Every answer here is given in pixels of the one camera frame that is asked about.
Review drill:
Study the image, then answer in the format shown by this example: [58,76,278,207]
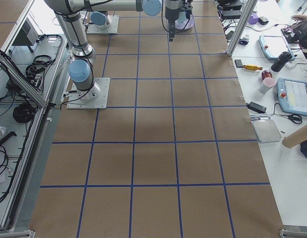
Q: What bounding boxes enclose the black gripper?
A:
[165,0,193,42]

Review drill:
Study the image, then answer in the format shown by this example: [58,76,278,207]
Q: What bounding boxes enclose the lavender round plate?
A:
[175,15,194,31]

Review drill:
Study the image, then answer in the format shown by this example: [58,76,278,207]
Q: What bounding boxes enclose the coiled black cable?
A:
[12,101,37,124]

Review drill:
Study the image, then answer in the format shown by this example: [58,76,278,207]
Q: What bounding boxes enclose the black phone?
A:
[234,59,244,68]

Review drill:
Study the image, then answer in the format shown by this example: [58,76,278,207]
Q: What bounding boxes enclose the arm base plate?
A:
[66,77,110,110]
[87,15,119,35]

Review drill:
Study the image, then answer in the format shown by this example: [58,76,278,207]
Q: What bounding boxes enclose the far blue teach pendant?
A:
[258,35,295,61]

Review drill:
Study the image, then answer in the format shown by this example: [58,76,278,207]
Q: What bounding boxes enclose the mint green faceted cup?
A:
[177,11,186,23]

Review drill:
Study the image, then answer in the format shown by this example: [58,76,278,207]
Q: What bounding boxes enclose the blue teach pendant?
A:
[277,78,307,116]
[258,35,295,61]

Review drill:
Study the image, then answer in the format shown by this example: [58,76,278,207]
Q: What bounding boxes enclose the black power adapter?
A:
[246,102,266,114]

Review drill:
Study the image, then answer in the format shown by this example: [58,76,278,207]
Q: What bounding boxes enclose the aluminium frame post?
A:
[226,0,257,57]

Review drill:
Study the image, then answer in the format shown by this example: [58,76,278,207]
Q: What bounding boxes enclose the grey control box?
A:
[12,18,39,53]

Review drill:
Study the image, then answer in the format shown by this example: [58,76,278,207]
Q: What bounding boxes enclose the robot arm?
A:
[90,11,111,28]
[45,0,192,109]

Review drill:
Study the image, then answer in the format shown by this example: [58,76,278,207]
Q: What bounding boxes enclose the cardboard tube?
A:
[282,124,307,148]

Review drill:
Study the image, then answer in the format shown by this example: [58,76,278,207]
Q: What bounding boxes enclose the red apple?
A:
[261,70,272,80]

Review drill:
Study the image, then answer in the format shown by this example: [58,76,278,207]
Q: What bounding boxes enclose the near blue teach pendant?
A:
[277,78,307,116]

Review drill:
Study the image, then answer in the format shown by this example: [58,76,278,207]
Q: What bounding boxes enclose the purple plastic box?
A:
[248,13,259,25]

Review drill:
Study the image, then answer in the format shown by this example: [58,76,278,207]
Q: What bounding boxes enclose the black water bottle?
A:
[271,52,292,72]

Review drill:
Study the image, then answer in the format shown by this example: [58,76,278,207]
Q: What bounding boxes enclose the black handled scissors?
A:
[279,114,303,124]

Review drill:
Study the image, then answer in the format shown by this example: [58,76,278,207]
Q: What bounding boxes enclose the metal tray tin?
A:
[250,114,281,143]

